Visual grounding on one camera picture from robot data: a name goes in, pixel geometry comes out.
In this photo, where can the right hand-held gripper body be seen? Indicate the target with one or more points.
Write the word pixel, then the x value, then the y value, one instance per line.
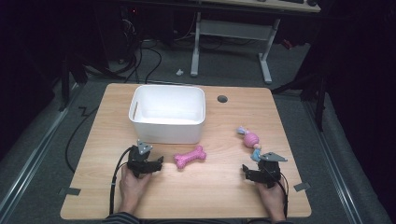
pixel 270 171

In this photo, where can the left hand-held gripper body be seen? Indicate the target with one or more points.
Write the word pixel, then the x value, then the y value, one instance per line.
pixel 138 163

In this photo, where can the pink bone toy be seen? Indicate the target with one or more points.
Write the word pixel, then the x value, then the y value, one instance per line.
pixel 190 157

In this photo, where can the white plastic bin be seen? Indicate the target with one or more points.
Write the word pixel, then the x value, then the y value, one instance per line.
pixel 168 113

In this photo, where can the person's left hand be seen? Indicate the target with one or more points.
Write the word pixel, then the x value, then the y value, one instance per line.
pixel 132 186

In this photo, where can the person's right hand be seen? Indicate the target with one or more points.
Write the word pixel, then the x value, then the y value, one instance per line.
pixel 273 196

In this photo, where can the grey tape piece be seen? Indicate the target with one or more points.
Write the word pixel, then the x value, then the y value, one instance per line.
pixel 70 191
pixel 302 186

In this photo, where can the black stand leg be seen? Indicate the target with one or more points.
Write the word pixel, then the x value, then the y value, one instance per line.
pixel 319 102
pixel 65 84

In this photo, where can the small white floor scrap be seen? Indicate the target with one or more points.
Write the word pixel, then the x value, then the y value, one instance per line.
pixel 179 72

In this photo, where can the small red object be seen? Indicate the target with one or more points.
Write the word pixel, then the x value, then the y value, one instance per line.
pixel 286 44

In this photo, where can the desk with white legs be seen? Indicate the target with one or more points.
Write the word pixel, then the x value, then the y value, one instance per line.
pixel 232 29

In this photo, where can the grey floor rail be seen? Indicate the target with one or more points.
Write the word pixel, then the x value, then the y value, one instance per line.
pixel 31 155
pixel 330 155

